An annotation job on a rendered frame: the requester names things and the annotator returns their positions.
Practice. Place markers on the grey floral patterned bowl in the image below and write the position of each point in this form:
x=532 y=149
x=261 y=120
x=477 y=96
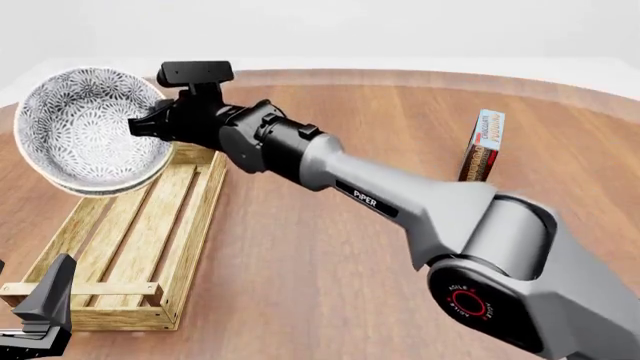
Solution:
x=85 y=123
x=107 y=190

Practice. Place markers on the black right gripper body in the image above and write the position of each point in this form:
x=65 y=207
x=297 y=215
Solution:
x=192 y=120

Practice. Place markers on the chocolate pudding box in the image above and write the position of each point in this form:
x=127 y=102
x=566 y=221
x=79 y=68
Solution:
x=486 y=146

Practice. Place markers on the wooden slat tray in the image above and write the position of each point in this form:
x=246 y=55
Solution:
x=135 y=232

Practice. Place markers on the small black rounded plate on stalk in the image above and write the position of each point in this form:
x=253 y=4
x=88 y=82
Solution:
x=195 y=73

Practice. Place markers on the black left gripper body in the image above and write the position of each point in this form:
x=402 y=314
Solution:
x=35 y=341

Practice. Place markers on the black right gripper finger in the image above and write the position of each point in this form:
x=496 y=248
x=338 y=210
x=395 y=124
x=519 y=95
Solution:
x=144 y=126

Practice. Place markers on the silver-grey and black right robot arm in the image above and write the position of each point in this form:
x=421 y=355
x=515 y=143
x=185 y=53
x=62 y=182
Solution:
x=450 y=217

